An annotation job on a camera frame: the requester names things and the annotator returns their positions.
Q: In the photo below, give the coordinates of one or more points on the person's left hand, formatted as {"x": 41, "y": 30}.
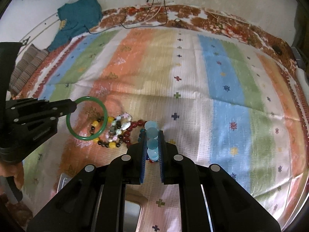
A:
{"x": 16, "y": 171}

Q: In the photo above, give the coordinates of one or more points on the striped colourful blanket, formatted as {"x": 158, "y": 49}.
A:
{"x": 265, "y": 154}

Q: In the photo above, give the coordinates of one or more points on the brown striped pillow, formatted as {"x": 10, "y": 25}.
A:
{"x": 26, "y": 67}

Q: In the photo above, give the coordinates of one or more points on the metal jewelry tray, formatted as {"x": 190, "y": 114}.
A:
{"x": 64, "y": 179}

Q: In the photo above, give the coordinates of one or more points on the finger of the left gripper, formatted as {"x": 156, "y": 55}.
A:
{"x": 27, "y": 110}

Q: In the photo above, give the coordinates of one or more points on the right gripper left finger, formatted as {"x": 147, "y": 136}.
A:
{"x": 126, "y": 169}

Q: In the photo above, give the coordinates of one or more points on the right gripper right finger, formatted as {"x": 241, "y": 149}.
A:
{"x": 177, "y": 169}

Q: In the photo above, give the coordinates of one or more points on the teal knitted sweater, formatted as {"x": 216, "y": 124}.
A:
{"x": 75, "y": 19}

